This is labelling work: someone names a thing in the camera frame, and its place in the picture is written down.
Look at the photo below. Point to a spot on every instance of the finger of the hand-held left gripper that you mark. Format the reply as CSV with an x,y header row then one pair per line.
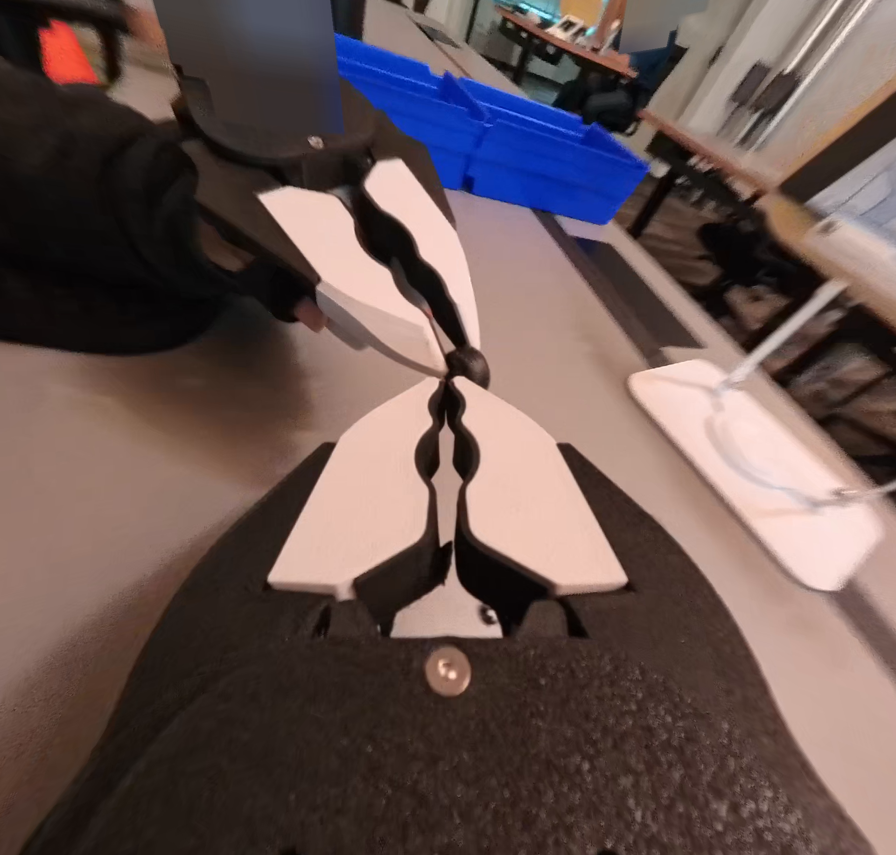
x,y
420,225
336,260

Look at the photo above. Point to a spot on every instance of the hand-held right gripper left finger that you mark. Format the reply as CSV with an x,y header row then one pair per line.
x,y
357,512

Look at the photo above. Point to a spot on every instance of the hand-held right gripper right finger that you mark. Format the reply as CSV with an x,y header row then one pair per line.
x,y
539,512

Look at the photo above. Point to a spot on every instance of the black lego wheel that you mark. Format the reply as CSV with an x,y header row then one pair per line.
x,y
466,365

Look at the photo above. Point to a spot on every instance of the person's left hand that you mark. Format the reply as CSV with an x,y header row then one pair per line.
x,y
311,312

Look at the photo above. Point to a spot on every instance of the orange striped cone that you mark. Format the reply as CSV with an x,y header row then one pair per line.
x,y
67,51

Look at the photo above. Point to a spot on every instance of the wooden desk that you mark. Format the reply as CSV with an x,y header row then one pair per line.
x,y
700,149
560,44

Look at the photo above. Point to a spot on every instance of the black office chair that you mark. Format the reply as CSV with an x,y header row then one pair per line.
x,y
623,93

